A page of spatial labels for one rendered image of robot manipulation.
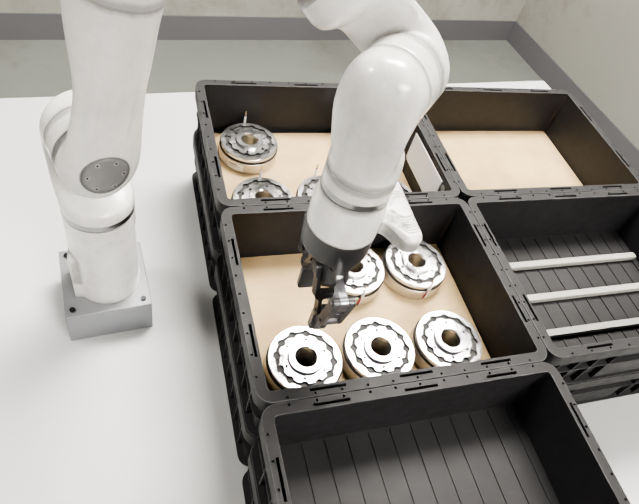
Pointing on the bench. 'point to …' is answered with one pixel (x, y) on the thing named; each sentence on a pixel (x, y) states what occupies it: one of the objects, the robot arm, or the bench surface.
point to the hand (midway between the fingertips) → (312, 298)
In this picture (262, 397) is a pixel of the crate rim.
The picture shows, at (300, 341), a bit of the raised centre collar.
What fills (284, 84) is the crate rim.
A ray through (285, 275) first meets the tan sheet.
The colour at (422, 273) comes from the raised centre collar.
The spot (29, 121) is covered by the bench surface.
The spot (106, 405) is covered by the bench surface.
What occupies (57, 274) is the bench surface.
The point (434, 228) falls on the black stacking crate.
